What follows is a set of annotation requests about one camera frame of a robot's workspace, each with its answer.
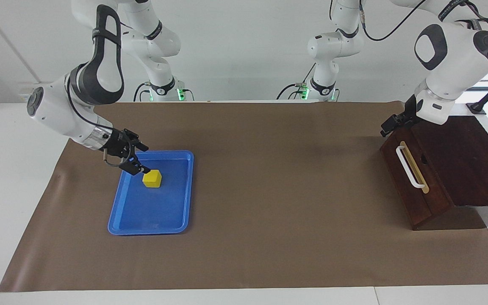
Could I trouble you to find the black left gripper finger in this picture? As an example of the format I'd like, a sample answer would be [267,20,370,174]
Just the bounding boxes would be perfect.
[394,112,415,129]
[380,114,402,138]

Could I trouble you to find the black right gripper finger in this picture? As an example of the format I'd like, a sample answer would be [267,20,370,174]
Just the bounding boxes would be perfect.
[119,158,152,175]
[124,128,150,152]

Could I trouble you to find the yellow cube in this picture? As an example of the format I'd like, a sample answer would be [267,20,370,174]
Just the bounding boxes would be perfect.
[142,169,163,189]

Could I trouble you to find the white drawer handle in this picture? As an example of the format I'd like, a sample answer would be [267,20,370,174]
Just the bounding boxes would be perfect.
[395,141,430,194]

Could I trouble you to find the wooden drawer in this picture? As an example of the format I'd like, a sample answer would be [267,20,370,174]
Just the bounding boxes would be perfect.
[380,129,455,227]

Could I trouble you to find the blue plastic tray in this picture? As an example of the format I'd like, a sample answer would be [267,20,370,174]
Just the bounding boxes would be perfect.
[107,150,195,236]

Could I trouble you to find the dark wooden cabinet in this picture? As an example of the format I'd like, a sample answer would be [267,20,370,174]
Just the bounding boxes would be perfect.
[380,115,488,231]

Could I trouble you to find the brown table mat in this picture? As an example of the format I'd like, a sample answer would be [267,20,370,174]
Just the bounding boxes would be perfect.
[0,101,488,293]

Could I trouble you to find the black base cables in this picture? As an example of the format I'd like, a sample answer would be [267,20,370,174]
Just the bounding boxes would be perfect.
[275,64,316,101]
[133,80,194,103]

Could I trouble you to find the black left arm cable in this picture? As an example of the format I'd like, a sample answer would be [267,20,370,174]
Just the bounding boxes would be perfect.
[329,0,488,43]

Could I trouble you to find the white wall socket box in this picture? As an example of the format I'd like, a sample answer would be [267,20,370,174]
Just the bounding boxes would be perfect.
[18,82,41,103]

